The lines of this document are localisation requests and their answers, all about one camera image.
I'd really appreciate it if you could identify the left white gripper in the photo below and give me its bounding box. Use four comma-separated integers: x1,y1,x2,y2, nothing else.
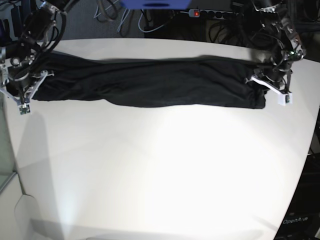
246,75,293,106

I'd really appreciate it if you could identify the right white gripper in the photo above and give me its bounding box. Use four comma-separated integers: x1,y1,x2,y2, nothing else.
0,70,54,115

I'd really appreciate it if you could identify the dark navy long-sleeve shirt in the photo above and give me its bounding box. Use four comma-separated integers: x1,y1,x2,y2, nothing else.
34,53,266,110

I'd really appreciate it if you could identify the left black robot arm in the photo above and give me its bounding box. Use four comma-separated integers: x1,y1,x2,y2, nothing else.
237,0,306,106

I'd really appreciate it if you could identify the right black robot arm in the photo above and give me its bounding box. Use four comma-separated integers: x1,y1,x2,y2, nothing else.
0,0,78,115

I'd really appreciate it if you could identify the black power adapter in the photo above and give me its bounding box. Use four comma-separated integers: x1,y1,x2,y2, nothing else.
11,0,30,38

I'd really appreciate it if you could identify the black OpenArm control box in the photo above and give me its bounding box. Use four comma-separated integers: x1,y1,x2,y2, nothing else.
274,153,320,240

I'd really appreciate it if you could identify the blue plastic box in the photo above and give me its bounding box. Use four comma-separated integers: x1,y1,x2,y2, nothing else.
121,0,191,10

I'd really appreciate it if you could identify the white power strip red switch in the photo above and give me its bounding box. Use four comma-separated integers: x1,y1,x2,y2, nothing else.
186,9,238,21

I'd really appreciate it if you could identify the white cable bundle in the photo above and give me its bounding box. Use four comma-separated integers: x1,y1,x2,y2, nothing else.
93,0,173,36

